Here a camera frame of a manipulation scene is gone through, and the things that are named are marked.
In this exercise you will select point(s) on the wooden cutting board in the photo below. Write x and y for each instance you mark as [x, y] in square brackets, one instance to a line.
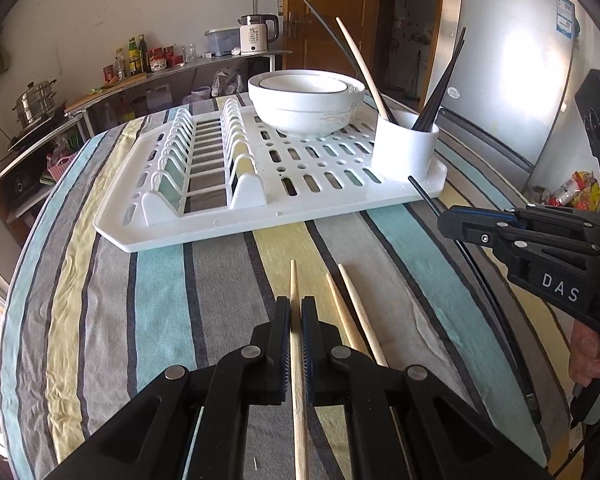
[106, 90]

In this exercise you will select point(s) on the person right hand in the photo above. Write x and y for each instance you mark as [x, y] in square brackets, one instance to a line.
[584, 359]

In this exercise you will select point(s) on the metal kitchen shelf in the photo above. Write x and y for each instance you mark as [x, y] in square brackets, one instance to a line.
[25, 181]

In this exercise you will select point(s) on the green oil bottle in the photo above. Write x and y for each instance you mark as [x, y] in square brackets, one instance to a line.
[135, 66]

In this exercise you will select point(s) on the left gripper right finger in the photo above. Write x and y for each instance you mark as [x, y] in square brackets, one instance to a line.
[370, 395]

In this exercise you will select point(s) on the dark soy sauce bottle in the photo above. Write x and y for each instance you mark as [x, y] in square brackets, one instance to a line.
[143, 51]

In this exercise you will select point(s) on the snack bags on floor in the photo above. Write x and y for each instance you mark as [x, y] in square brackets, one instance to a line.
[580, 191]

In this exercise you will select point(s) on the white utensil cup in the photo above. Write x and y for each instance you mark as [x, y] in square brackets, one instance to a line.
[400, 151]

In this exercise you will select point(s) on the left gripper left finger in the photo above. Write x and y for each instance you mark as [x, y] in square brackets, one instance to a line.
[255, 374]

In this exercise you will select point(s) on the brown wooden door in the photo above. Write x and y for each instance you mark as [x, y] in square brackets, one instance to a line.
[311, 48]

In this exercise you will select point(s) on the grey plastic storage box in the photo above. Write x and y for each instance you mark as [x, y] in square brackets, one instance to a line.
[222, 41]

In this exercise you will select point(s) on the white electric kettle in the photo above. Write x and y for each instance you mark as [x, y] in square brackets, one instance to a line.
[257, 32]

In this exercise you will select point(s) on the large white bowl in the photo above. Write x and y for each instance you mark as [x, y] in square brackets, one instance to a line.
[306, 104]

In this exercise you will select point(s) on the pink plastic basket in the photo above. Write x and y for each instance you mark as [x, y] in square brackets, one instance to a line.
[58, 168]

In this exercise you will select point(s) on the black induction cooker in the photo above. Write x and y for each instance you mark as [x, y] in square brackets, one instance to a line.
[42, 126]

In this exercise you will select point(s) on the silver refrigerator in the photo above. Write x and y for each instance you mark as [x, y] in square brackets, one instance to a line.
[509, 81]

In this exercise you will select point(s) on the stainless steel steamer pot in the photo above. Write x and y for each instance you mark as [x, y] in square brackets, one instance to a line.
[37, 101]

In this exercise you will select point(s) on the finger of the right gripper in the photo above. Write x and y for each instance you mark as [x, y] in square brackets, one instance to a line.
[483, 217]
[500, 238]

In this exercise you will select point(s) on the white plastic dish rack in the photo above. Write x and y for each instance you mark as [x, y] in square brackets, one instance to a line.
[226, 172]

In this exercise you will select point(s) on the striped tablecloth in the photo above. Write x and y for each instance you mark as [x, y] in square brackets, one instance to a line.
[87, 325]

